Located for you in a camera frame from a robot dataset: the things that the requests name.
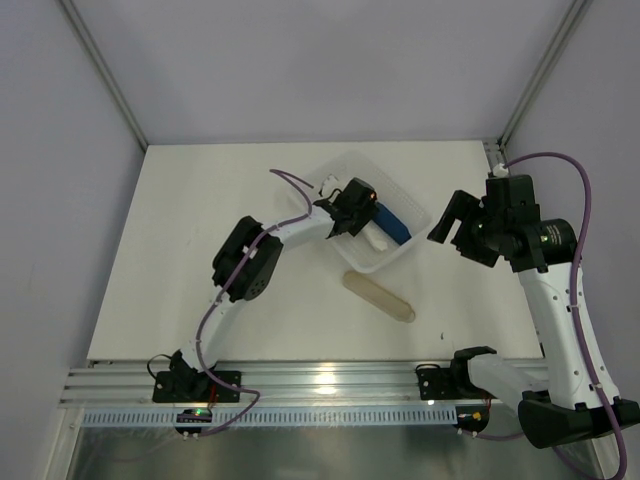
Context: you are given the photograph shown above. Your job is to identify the right aluminium frame post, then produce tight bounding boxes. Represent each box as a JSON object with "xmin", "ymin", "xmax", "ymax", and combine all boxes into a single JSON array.
[{"xmin": 497, "ymin": 0, "xmax": 593, "ymax": 151}]

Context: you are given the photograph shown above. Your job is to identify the left aluminium frame post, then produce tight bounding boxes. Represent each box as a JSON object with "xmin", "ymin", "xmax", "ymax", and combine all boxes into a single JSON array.
[{"xmin": 55, "ymin": 0, "xmax": 149, "ymax": 152}]

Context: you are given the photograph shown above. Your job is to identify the oval wooden cutlery tray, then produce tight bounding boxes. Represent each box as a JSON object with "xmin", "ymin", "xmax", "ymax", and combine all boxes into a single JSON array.
[{"xmin": 342, "ymin": 271, "xmax": 416, "ymax": 323}]

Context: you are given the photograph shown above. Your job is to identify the white plastic basket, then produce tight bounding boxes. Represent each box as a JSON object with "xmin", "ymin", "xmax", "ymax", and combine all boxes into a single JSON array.
[{"xmin": 295, "ymin": 151, "xmax": 431, "ymax": 274}]

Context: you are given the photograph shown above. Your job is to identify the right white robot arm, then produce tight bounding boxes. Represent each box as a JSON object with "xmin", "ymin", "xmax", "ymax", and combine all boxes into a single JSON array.
[{"xmin": 428, "ymin": 175, "xmax": 639, "ymax": 449}]

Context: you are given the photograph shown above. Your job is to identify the aluminium frame post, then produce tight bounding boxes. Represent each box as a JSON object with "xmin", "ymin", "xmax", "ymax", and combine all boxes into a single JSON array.
[
  {"xmin": 497, "ymin": 0, "xmax": 593, "ymax": 151},
  {"xmin": 55, "ymin": 0, "xmax": 149, "ymax": 152}
]

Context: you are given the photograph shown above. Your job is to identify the white paper napkin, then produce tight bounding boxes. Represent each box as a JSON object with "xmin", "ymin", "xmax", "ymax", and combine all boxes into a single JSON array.
[{"xmin": 360, "ymin": 223, "xmax": 388, "ymax": 252}]

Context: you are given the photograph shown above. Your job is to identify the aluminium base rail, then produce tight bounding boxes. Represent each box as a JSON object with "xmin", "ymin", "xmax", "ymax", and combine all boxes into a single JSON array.
[{"xmin": 58, "ymin": 360, "xmax": 551, "ymax": 409}]

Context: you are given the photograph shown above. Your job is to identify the white slotted cable duct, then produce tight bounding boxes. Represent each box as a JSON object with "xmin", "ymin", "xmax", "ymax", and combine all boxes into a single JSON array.
[{"xmin": 81, "ymin": 404, "xmax": 458, "ymax": 428}]

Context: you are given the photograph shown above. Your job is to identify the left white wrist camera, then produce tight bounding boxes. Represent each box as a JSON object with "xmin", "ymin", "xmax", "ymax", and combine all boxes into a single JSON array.
[{"xmin": 318, "ymin": 174, "xmax": 344, "ymax": 199}]

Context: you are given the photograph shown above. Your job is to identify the right aluminium side rail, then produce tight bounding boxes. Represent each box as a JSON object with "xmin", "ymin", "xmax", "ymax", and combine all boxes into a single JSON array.
[{"xmin": 482, "ymin": 139, "xmax": 551, "ymax": 361}]

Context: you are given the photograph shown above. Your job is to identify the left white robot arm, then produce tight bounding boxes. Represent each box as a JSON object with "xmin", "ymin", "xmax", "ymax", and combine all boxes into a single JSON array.
[{"xmin": 152, "ymin": 178, "xmax": 378, "ymax": 404}]

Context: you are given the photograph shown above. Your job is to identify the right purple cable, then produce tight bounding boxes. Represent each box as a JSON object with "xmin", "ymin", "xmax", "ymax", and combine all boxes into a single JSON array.
[{"xmin": 469, "ymin": 151, "xmax": 629, "ymax": 479}]

